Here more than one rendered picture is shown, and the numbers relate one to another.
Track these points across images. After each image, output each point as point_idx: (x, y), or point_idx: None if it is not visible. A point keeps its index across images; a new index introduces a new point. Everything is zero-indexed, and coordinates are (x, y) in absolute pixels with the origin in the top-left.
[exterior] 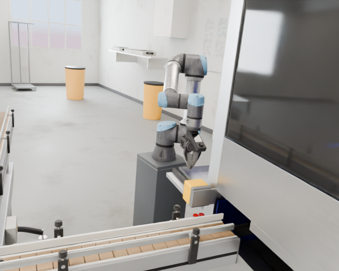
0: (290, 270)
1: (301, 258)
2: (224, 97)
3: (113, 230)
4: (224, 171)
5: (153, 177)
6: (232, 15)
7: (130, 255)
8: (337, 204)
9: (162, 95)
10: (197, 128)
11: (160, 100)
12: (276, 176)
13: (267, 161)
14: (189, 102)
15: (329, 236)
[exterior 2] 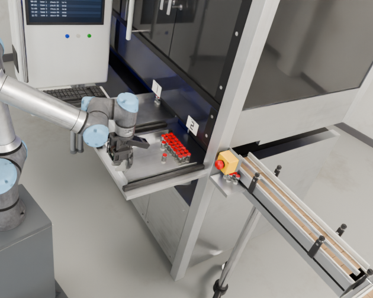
0: (243, 146)
1: (289, 130)
2: (244, 85)
3: (298, 211)
4: (238, 132)
5: (43, 240)
6: (264, 19)
7: (299, 206)
8: (310, 99)
9: (105, 129)
10: None
11: (107, 138)
12: (282, 107)
13: (277, 104)
14: (134, 112)
15: (304, 112)
